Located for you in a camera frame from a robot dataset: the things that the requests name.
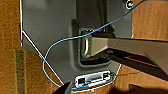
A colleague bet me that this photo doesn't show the thin black cable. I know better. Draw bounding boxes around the thin black cable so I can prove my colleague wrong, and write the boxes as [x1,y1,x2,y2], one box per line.
[113,70,140,81]

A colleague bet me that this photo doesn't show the small white cable box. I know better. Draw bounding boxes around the small white cable box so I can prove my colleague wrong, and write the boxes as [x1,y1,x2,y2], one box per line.
[73,69,117,90]

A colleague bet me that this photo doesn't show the blue cable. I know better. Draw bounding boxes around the blue cable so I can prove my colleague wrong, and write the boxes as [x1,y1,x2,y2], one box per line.
[41,0,148,88]

